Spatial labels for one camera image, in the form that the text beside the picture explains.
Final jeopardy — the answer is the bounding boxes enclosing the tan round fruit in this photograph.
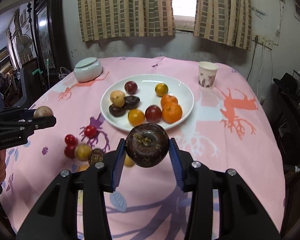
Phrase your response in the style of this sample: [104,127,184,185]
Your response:
[33,106,53,118]

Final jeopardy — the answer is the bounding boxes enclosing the red cherry tomato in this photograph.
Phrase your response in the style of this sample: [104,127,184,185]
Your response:
[64,134,78,146]
[84,125,97,139]

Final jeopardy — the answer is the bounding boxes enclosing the red cherry tomato hidden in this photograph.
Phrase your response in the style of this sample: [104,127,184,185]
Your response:
[64,145,76,159]

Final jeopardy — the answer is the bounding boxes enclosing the yellowish round fruit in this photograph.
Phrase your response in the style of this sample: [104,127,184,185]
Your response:
[74,144,92,161]

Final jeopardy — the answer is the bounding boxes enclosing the small longan with stem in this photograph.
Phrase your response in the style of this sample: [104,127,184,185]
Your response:
[124,155,135,167]

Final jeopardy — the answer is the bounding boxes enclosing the large yellow passion fruit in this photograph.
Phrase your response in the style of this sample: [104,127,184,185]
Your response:
[110,90,125,107]

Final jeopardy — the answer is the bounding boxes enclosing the small yellow tomato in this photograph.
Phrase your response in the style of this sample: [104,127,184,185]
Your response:
[128,109,145,126]

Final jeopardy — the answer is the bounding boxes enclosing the small dark red plum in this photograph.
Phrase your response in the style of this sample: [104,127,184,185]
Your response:
[125,81,138,95]

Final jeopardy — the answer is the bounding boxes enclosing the dark purple mangosteen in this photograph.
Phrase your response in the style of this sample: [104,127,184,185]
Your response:
[125,124,170,168]

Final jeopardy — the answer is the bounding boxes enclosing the orange tangerine front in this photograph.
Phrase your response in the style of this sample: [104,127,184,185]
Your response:
[162,102,183,124]

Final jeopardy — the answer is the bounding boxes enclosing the orange tangerine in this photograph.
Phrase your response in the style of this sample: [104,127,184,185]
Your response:
[160,94,178,108]
[162,102,183,124]

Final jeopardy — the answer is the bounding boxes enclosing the large dark red plum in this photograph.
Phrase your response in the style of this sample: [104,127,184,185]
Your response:
[145,105,162,123]

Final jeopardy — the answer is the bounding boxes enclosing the green yellow tomato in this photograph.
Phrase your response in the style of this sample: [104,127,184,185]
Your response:
[155,83,168,97]

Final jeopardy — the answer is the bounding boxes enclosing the speckled tan passion fruit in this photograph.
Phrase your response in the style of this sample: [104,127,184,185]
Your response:
[76,164,89,172]

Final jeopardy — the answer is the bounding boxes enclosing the dark wooden cabinet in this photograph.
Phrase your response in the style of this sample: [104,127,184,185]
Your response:
[33,0,71,70]

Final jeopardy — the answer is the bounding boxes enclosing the white lidded ceramic jar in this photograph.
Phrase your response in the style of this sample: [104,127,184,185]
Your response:
[74,57,103,83]

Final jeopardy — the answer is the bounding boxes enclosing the pink patterned tablecloth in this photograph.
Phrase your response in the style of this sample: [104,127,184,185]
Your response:
[0,56,287,240]

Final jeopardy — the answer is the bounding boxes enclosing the white oval plate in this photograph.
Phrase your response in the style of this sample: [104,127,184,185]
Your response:
[100,74,194,132]

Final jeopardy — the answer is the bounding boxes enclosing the left striped curtain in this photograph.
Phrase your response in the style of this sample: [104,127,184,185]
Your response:
[77,0,175,42]

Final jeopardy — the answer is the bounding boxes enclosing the striped curtain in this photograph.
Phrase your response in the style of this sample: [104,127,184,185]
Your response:
[77,0,175,42]
[193,0,253,50]

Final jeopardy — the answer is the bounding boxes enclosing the black hat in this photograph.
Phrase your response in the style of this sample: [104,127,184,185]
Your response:
[273,73,298,93]

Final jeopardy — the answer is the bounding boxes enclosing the patterned paper cup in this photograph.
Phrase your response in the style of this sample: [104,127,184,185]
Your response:
[198,61,218,88]

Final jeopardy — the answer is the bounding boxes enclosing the right striped curtain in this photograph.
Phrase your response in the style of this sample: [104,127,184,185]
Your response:
[193,0,253,50]

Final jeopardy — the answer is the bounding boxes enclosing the wall power strip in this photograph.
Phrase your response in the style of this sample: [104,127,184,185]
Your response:
[253,34,274,50]

